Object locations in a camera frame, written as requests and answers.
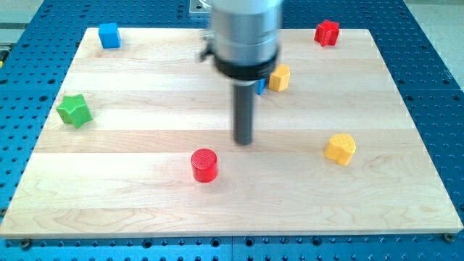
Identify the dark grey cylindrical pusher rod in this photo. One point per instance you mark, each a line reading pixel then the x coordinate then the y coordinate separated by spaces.
pixel 243 111

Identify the yellow hexagon block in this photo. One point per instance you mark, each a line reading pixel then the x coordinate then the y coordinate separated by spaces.
pixel 279 78

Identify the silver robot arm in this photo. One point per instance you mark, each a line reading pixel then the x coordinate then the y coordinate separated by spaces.
pixel 242 38

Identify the blue block behind rod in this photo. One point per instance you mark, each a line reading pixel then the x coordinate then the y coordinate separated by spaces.
pixel 261 86

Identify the red cylinder block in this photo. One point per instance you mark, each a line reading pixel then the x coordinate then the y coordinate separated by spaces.
pixel 204 163

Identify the red star block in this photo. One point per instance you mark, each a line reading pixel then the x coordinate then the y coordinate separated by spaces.
pixel 327 33

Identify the light wooden board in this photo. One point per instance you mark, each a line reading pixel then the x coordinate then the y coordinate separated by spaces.
pixel 128 173

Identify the blue cube block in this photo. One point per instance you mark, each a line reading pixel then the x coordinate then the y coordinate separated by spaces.
pixel 109 35

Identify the green star block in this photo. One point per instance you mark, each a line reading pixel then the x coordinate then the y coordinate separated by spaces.
pixel 74 110

